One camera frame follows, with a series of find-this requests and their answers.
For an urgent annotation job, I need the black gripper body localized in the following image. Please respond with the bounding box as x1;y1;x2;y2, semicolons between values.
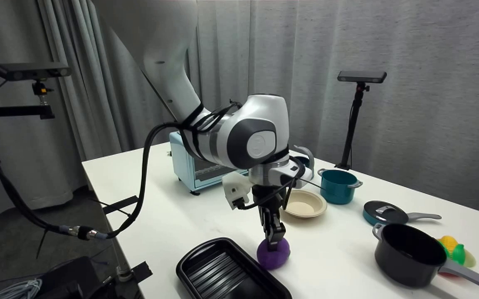
249;182;293;224

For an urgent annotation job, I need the purple round object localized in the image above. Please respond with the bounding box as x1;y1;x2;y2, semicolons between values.
256;235;293;272

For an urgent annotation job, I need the beige shallow bowl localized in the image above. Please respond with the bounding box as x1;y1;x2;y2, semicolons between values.
281;189;327;220

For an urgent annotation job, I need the teal toy kettle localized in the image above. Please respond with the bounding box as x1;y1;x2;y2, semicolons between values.
291;144;317;179

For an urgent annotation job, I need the black ridged baking tray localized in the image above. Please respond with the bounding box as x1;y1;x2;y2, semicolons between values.
174;235;294;299

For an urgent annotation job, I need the light blue toaster oven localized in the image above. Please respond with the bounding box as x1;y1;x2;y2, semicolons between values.
168;131;238;195

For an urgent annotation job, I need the teal pan with black lid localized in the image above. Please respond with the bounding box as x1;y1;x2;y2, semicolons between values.
361;199;444;227

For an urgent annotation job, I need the black table clamp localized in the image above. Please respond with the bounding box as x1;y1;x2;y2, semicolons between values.
105;260;155;299

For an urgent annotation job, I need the black tape strip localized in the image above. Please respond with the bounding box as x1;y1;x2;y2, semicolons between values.
101;194;141;215

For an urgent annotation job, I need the yellow toy fruit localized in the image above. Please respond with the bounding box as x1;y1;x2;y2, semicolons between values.
439;234;459;253

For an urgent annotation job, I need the green toy fruit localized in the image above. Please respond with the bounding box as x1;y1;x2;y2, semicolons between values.
451;242;469;267

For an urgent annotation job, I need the black bag with clear plastic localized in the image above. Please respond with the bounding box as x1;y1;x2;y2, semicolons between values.
0;255;103;299

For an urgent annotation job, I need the teal pot with handles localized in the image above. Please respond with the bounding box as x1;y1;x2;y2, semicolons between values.
316;167;364;205

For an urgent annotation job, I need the black thin camera stand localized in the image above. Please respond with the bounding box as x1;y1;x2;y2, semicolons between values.
334;81;371;170

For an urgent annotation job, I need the black saucepan with grey handle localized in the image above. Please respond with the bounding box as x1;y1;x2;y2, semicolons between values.
371;220;479;292

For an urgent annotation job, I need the black camera on thin stand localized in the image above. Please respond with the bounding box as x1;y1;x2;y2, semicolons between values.
336;69;389;86

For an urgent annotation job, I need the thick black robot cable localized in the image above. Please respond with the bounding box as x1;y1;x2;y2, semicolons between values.
0;101;241;242

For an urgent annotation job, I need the black camera on clamp arm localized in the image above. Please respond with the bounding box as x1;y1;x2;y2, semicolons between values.
0;61;73;82

